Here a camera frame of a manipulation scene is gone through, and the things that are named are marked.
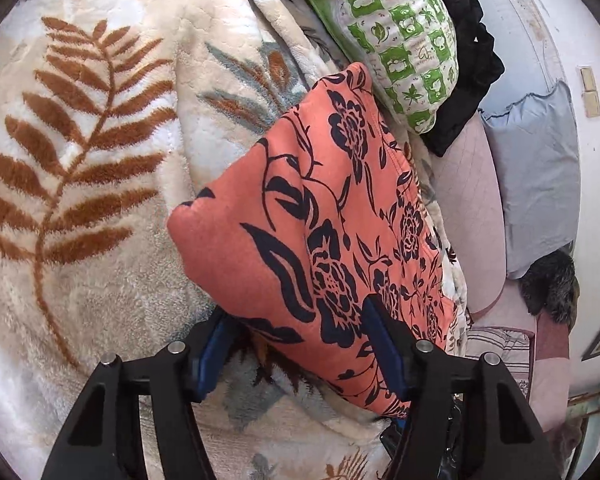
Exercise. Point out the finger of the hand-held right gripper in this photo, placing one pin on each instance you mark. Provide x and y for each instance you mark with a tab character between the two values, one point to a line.
389	441

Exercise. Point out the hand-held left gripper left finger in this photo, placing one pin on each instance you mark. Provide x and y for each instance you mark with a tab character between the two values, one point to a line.
212	355

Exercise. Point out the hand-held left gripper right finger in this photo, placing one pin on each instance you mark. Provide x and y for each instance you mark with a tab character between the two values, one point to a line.
385	347

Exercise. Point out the orange floral blouse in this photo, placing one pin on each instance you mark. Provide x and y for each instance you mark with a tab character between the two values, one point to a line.
290	220

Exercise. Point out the striped sofa cushion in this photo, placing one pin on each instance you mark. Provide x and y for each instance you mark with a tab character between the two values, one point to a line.
500	355

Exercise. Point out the pink bolster cushion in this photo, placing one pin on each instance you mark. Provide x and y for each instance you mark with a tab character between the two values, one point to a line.
472	220

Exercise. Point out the pink sofa cover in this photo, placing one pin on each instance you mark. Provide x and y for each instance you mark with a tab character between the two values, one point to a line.
550	360

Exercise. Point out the fur-trimmed coat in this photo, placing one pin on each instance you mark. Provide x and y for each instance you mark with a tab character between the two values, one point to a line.
552	285

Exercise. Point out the grey-blue pillow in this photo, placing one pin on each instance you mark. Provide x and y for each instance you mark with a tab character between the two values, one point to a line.
535	175

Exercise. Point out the leaf print fleece blanket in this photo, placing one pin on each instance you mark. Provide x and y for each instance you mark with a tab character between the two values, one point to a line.
105	135

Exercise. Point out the black garment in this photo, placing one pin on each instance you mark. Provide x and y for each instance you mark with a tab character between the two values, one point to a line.
472	60

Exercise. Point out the green checkered pillow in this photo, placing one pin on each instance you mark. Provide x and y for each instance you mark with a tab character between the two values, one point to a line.
400	35

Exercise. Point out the beige wall switch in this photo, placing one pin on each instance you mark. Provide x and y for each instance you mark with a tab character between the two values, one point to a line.
592	105
588	79

